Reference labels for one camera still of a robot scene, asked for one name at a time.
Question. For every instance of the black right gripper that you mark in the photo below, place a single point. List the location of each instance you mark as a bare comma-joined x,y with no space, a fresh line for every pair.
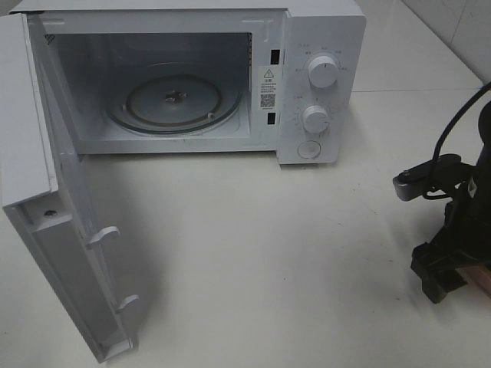
462,242

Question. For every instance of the round white door button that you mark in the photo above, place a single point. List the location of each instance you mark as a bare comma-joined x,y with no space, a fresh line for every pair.
309,149

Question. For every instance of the white microwave door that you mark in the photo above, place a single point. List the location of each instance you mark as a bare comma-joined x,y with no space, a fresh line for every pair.
44,194

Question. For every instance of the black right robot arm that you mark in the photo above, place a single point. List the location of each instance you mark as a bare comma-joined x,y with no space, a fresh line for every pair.
475,190

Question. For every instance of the lower white timer knob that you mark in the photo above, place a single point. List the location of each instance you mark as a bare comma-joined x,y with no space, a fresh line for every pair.
315,119

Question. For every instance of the upper white power knob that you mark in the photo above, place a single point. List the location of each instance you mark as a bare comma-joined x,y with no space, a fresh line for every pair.
323,70

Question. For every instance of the white microwave oven body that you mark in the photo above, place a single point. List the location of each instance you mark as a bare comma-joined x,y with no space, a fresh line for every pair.
93,44

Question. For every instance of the white warning label sticker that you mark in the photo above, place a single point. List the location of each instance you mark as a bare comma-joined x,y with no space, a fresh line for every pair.
268,81

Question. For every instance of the glass microwave turntable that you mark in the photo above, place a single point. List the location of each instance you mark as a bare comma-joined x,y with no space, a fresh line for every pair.
173,98

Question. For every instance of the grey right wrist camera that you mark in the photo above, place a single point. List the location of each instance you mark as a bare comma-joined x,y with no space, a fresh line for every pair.
410,183

